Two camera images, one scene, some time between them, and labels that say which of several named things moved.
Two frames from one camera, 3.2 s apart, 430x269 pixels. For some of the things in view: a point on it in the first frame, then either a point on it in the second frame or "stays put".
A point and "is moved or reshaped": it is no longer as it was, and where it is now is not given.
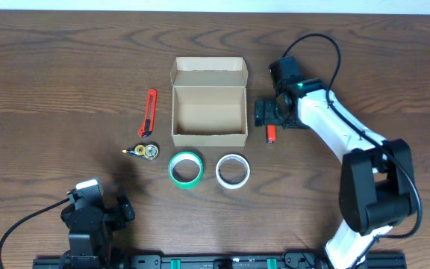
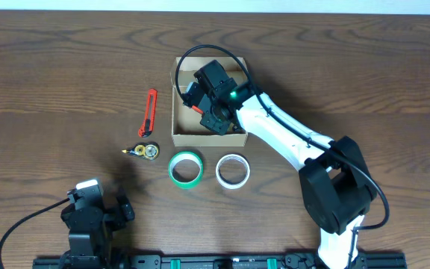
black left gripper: [116, 213] stays put
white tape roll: [237, 185] stays put
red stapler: [271, 134] is moved or reshaped
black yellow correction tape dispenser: [148, 151] stays put
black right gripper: [264, 113] -> [198, 103]
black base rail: [218, 260] stays put
